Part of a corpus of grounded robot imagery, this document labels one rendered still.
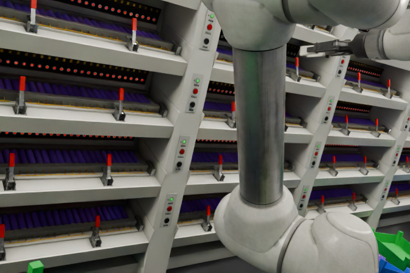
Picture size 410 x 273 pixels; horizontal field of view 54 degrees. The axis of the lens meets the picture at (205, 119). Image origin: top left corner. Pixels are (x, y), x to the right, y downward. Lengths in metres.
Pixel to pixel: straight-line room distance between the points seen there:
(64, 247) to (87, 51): 0.58
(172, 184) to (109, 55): 0.48
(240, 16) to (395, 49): 0.58
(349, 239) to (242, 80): 0.40
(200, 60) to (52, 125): 0.47
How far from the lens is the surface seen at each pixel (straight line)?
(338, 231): 0.91
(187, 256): 1.59
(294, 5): 0.64
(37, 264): 0.78
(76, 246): 1.31
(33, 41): 1.05
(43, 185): 1.18
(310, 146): 1.75
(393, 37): 1.17
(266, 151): 0.83
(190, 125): 1.29
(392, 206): 2.61
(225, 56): 1.40
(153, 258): 1.44
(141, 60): 1.15
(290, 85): 1.55
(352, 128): 2.07
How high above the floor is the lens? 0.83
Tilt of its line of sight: 11 degrees down
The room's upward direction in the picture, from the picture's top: 13 degrees clockwise
